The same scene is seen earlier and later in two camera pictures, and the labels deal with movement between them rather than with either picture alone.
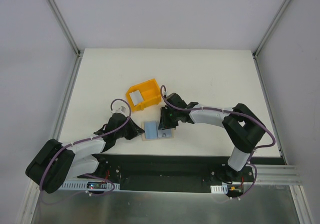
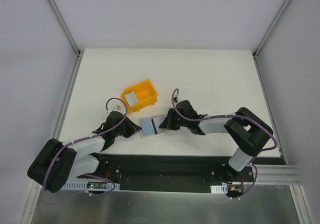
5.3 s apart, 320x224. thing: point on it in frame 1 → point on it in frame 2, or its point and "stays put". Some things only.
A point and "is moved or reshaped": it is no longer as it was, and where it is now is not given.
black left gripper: (128, 130) stays put
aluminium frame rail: (281, 175) stays put
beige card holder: (152, 132) is moved or reshaped
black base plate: (190, 174) stays put
